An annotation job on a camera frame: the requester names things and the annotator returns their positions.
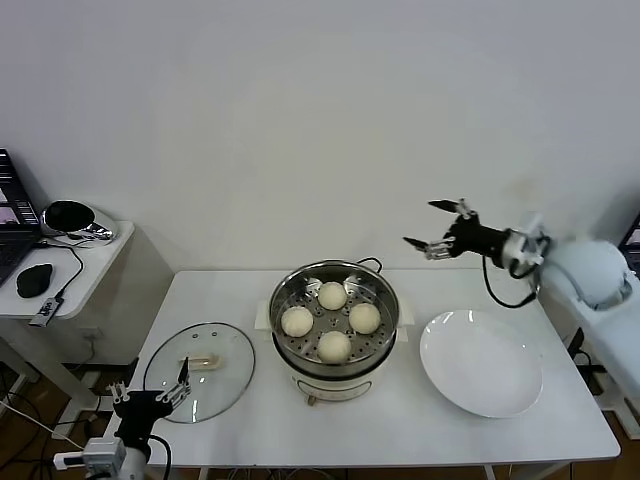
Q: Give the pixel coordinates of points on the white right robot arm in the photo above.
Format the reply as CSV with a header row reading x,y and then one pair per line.
x,y
590,270

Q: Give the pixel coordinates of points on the white side table beige cover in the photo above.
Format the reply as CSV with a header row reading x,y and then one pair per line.
x,y
100,260

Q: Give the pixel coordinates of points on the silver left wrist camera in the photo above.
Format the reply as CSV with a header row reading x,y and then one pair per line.
x,y
102,452

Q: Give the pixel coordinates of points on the white steamed baozi bun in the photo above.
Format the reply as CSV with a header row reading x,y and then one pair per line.
x,y
297,321
365,318
334,346
332,295

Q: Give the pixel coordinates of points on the black power adapter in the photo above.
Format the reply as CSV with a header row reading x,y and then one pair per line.
x,y
580,340

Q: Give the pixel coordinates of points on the black computer mouse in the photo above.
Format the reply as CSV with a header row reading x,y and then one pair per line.
x,y
35,280

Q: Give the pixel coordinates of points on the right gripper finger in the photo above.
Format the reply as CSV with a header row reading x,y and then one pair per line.
x,y
440,249
460,209

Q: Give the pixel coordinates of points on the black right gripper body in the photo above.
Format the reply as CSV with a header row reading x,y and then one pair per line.
x,y
475,237

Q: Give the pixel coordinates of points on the small dark open laptop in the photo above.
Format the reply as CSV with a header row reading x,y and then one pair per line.
x,y
632,232

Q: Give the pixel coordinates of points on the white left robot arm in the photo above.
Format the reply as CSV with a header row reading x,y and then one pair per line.
x,y
132,465

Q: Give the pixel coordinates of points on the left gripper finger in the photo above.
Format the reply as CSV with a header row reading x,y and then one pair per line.
x,y
120,393
180,392

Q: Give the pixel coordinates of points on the open black laptop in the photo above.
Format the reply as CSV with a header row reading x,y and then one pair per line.
x,y
12,240

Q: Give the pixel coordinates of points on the white round plate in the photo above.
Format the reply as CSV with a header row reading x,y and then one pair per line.
x,y
475,360

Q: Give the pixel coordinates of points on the round glass pot lid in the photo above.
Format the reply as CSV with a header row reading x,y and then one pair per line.
x,y
225,375

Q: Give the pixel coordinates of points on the grey usb dongle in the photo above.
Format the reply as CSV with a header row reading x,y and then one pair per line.
x,y
47,310

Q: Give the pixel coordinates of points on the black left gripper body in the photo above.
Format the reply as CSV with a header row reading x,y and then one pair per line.
x,y
142,407

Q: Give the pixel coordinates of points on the perforated stainless steamer basket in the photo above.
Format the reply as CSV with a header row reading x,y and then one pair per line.
x,y
385,300

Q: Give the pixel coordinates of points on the shiny chrome helmet-shaped object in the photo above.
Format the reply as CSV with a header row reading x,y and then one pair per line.
x,y
95,225

